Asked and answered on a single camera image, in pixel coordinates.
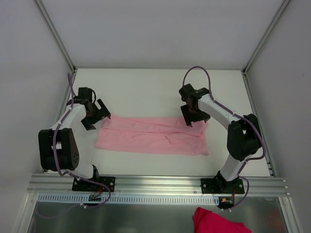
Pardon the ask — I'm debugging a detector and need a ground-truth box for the pink t shirt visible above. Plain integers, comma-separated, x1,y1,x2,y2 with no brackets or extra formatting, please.
95,115,209,156

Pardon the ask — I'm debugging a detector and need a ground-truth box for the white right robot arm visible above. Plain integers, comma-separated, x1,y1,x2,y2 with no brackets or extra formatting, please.
179,84,263,193

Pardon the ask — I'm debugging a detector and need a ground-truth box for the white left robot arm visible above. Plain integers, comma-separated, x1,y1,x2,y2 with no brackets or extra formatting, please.
38,87,111,191

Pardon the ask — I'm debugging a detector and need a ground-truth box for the red t shirt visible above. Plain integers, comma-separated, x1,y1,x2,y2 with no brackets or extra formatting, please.
192,207,252,233

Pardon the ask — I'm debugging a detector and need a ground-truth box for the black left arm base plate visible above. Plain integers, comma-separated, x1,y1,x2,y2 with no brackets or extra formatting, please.
71,176,116,192

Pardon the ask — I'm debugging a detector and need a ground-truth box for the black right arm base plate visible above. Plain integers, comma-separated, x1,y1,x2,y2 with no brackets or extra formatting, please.
200,178,245,194

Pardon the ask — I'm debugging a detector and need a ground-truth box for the aluminium front rail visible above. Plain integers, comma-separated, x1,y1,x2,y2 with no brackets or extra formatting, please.
26,173,290,197

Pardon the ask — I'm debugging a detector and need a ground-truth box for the left aluminium frame post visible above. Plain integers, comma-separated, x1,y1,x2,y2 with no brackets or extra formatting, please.
34,0,76,73

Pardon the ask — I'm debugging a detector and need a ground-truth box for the aluminium frame post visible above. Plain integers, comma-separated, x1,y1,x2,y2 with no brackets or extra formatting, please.
34,0,76,73
242,0,292,76

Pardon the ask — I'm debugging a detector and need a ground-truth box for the white slotted cable duct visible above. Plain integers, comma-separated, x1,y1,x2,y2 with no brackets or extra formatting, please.
37,193,219,206

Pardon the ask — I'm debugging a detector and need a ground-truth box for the right aluminium frame post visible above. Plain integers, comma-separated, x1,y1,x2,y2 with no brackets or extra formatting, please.
242,0,292,76

